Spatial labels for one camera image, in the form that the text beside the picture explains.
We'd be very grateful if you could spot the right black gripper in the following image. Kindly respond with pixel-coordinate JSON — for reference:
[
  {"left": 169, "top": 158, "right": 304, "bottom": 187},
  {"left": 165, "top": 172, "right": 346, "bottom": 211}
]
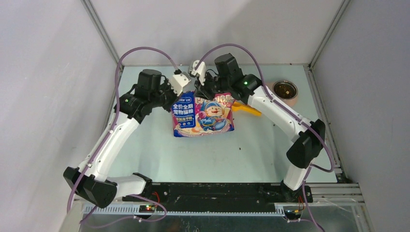
[{"left": 194, "top": 70, "right": 231, "bottom": 101}]

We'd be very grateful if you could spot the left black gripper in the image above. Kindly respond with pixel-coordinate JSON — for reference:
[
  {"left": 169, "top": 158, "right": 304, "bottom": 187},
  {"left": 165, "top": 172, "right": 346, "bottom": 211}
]
[{"left": 149, "top": 78, "right": 182, "bottom": 113}]

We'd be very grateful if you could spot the yellow plastic scoop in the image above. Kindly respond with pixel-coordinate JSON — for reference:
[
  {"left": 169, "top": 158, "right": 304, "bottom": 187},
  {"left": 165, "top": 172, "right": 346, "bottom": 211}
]
[{"left": 232, "top": 101, "right": 262, "bottom": 116}]

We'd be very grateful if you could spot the colourful pet food bag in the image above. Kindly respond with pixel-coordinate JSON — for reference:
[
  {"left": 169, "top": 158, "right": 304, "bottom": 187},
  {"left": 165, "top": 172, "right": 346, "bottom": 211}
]
[{"left": 171, "top": 91, "right": 234, "bottom": 137}]

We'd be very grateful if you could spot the pink double bowl stand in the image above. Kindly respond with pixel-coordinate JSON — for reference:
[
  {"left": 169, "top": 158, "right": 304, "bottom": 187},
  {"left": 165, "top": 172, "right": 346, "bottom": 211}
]
[{"left": 266, "top": 80, "right": 299, "bottom": 107}]

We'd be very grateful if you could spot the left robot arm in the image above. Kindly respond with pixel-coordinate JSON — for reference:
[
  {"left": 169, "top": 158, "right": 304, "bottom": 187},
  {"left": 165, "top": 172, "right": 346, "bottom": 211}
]
[{"left": 63, "top": 69, "right": 191, "bottom": 208}]

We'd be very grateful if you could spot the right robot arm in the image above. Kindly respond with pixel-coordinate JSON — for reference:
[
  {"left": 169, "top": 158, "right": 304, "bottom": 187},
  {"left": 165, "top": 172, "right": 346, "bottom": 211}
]
[{"left": 189, "top": 53, "right": 325, "bottom": 202}]

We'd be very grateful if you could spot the brown pet food kibble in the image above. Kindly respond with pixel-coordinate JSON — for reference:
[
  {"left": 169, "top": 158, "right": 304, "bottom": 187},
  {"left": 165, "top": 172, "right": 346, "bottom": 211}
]
[{"left": 275, "top": 82, "right": 297, "bottom": 99}]

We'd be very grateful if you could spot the right steel bowl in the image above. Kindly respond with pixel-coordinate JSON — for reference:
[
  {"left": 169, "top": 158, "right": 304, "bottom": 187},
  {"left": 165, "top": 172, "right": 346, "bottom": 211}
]
[{"left": 273, "top": 80, "right": 298, "bottom": 101}]

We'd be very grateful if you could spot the left electronics board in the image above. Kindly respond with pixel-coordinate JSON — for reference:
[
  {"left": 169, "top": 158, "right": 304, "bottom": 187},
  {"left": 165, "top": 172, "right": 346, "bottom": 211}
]
[{"left": 138, "top": 204, "right": 156, "bottom": 214}]

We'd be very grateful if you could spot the electronics board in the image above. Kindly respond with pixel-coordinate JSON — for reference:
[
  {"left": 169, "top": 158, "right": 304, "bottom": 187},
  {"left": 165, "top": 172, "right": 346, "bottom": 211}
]
[
  {"left": 138, "top": 204, "right": 156, "bottom": 214},
  {"left": 283, "top": 210, "right": 303, "bottom": 223}
]

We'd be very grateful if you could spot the right electronics board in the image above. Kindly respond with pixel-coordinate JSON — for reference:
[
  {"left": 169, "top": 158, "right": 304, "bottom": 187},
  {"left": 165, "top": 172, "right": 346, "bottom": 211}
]
[{"left": 283, "top": 210, "right": 303, "bottom": 223}]

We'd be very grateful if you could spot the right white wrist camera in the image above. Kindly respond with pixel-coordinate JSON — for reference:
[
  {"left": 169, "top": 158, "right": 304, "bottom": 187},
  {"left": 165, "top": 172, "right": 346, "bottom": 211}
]
[{"left": 188, "top": 60, "right": 206, "bottom": 86}]

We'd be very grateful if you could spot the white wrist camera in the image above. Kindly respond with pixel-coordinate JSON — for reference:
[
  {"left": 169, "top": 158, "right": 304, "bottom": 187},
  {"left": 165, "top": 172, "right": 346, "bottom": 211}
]
[
  {"left": 169, "top": 72, "right": 191, "bottom": 97},
  {"left": 188, "top": 60, "right": 206, "bottom": 86}
]

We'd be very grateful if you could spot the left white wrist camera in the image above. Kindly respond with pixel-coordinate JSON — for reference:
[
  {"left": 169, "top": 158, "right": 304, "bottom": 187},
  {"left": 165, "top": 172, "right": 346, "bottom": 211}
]
[{"left": 169, "top": 72, "right": 191, "bottom": 97}]

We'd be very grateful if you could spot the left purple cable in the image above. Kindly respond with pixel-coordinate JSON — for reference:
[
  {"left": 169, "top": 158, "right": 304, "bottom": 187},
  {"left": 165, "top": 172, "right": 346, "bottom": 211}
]
[{"left": 66, "top": 46, "right": 183, "bottom": 230}]

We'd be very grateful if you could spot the purple cable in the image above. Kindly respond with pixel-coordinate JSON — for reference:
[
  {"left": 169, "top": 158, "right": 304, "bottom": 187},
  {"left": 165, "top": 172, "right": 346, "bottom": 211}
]
[
  {"left": 66, "top": 46, "right": 183, "bottom": 230},
  {"left": 193, "top": 43, "right": 336, "bottom": 232}
]

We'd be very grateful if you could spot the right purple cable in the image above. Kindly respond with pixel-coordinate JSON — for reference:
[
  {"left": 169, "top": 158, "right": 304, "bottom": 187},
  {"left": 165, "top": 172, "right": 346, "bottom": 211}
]
[{"left": 193, "top": 43, "right": 336, "bottom": 232}]

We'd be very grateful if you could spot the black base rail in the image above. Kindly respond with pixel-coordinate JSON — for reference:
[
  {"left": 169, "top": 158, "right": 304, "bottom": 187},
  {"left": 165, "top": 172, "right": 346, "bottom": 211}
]
[{"left": 141, "top": 182, "right": 313, "bottom": 214}]

